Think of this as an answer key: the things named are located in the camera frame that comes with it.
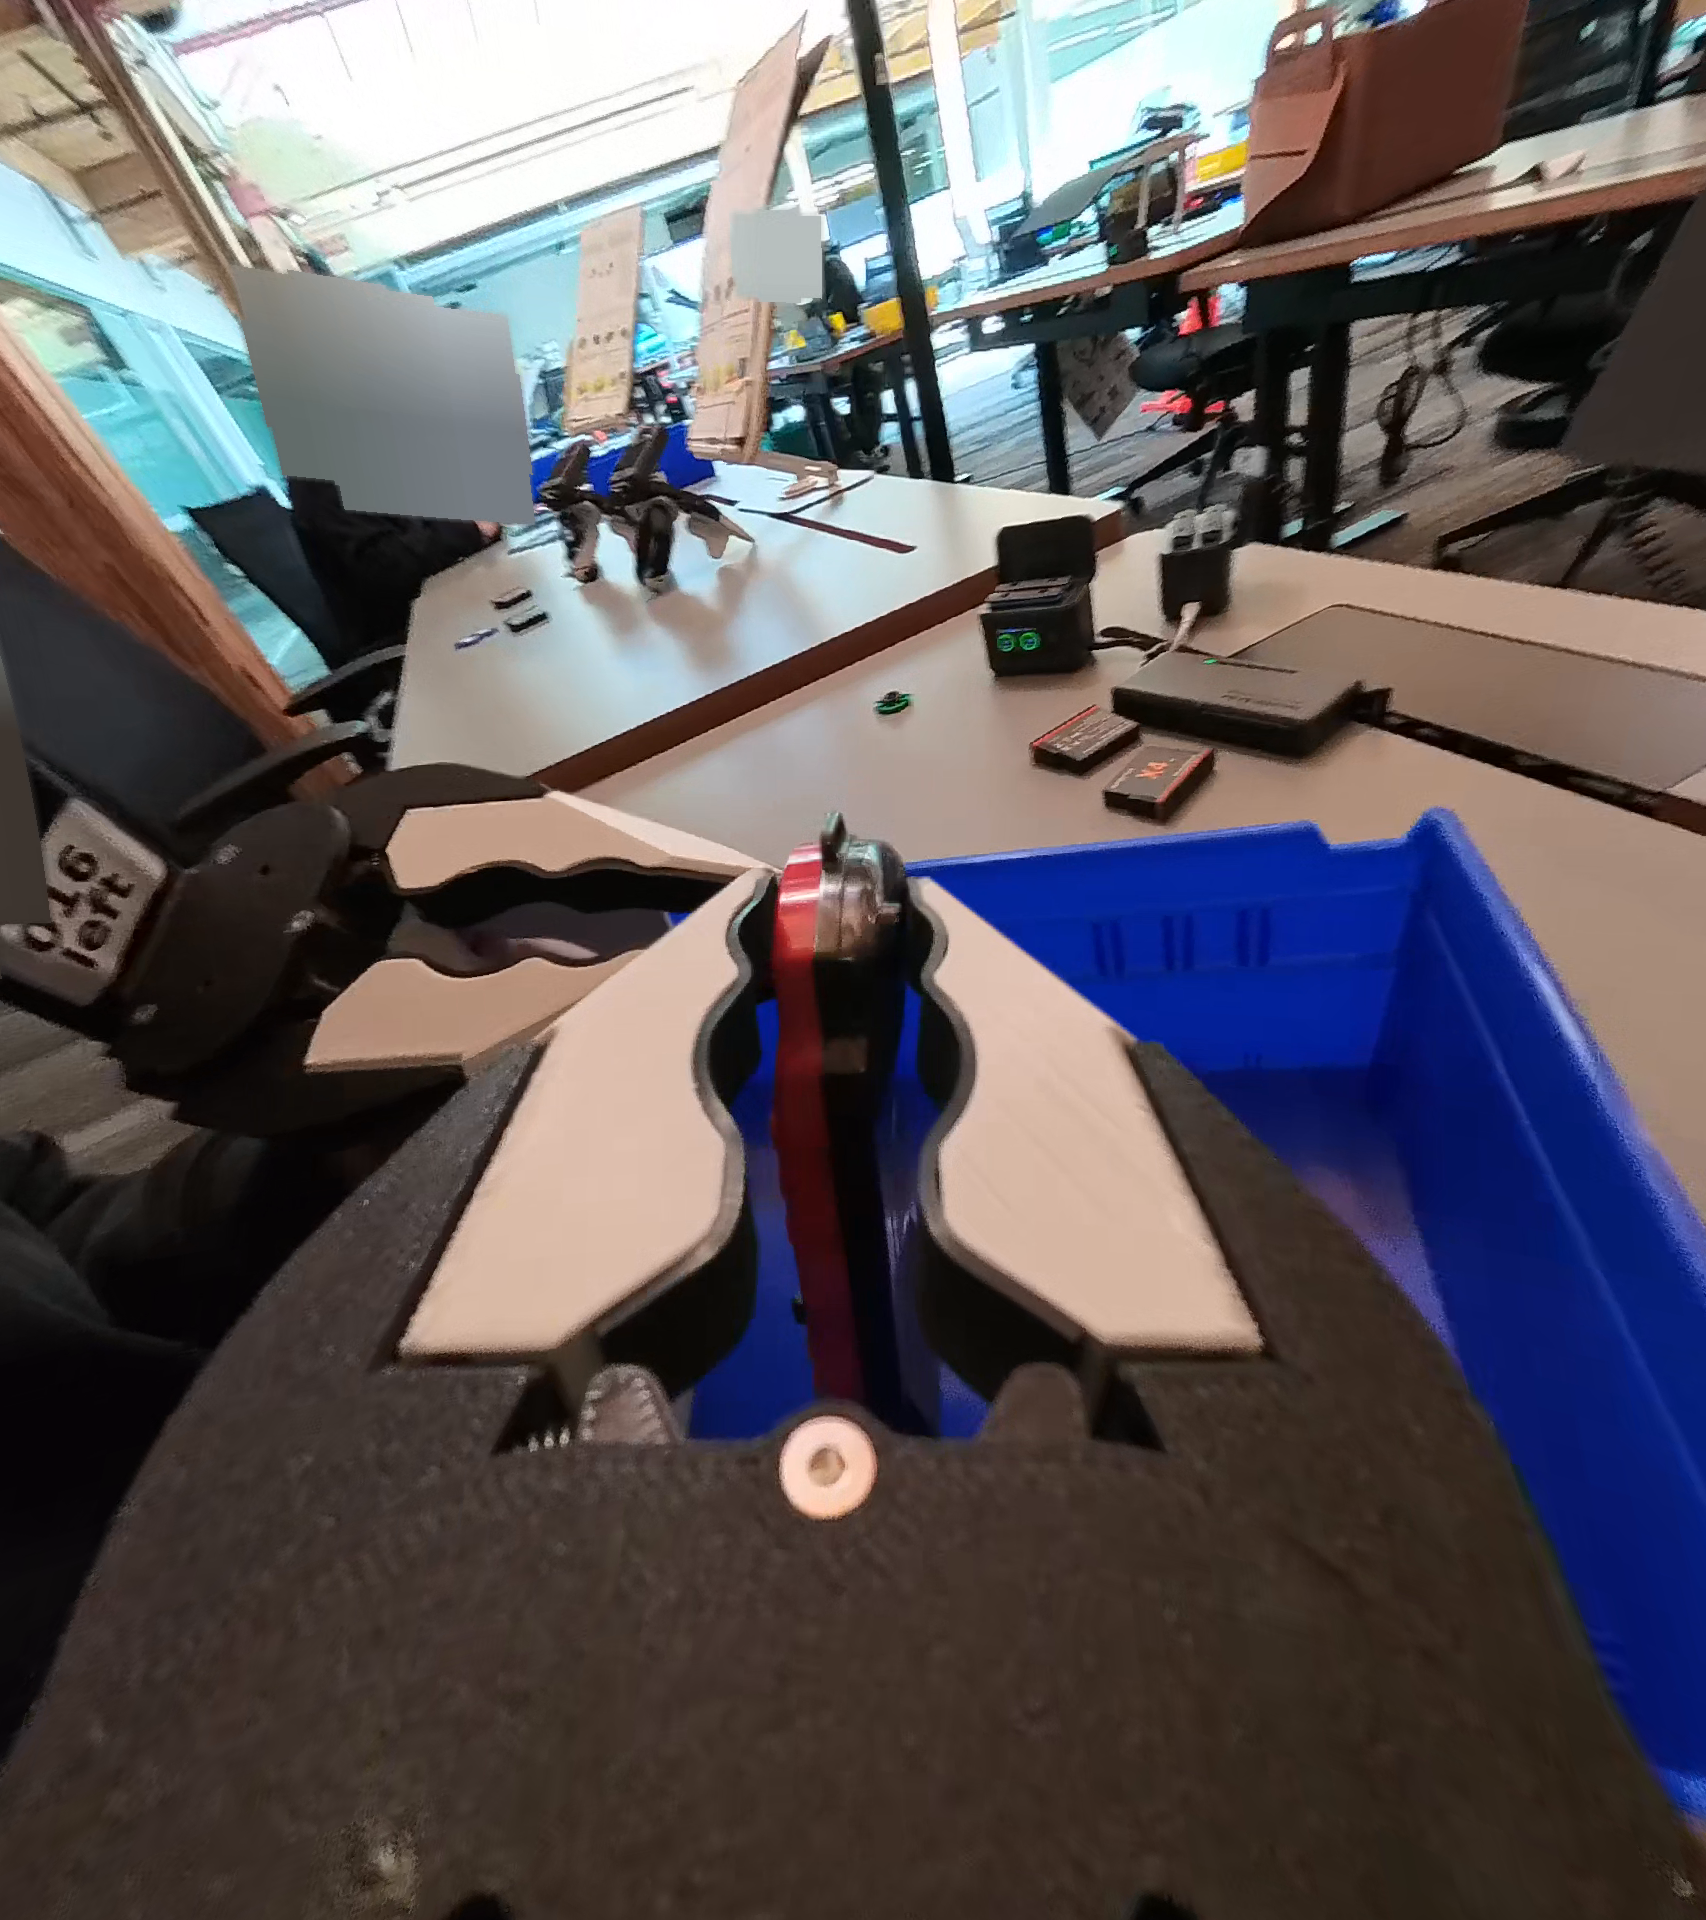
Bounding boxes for printed cardboard sheet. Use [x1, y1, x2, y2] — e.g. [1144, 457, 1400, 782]
[1062, 330, 1144, 440]

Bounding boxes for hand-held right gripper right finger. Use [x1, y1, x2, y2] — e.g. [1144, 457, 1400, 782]
[905, 876, 1265, 1404]

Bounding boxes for black red battery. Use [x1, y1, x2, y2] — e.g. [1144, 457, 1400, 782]
[1102, 741, 1219, 824]
[1028, 708, 1144, 773]

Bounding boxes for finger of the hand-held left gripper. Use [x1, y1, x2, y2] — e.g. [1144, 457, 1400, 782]
[381, 791, 780, 909]
[301, 943, 679, 1073]

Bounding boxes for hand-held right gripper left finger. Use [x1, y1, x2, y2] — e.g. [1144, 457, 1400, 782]
[400, 870, 786, 1394]

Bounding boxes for black metal pole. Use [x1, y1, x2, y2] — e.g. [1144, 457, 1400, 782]
[844, 0, 960, 482]

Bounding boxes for charger cable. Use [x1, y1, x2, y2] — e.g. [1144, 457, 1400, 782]
[1092, 604, 1205, 666]

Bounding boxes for cardboard instruction board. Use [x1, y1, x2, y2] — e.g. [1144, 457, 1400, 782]
[689, 13, 814, 461]
[561, 203, 647, 438]

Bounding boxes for blue plastic bin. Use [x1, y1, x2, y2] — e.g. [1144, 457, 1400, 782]
[665, 809, 1706, 1824]
[530, 445, 717, 504]

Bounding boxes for red handheld game toy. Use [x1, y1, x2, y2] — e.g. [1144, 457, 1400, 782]
[771, 813, 934, 1427]

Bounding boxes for dark desk flap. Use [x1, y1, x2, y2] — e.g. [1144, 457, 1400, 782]
[1235, 604, 1706, 791]

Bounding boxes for small black charger dock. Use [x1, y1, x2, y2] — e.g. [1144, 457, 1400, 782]
[1156, 505, 1238, 618]

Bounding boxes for black flat power hub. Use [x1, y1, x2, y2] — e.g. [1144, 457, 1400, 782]
[1111, 656, 1373, 756]

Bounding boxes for brown cardboard box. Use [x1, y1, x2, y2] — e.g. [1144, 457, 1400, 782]
[1235, 0, 1530, 250]

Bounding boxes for idle hand-held gripper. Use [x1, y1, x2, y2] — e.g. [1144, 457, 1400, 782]
[610, 425, 759, 590]
[539, 442, 610, 584]

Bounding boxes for black office chair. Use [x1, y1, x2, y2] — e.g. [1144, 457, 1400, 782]
[0, 510, 407, 842]
[1131, 299, 1253, 470]
[185, 486, 346, 670]

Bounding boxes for black charging case green lights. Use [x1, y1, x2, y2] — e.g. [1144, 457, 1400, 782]
[980, 515, 1099, 678]

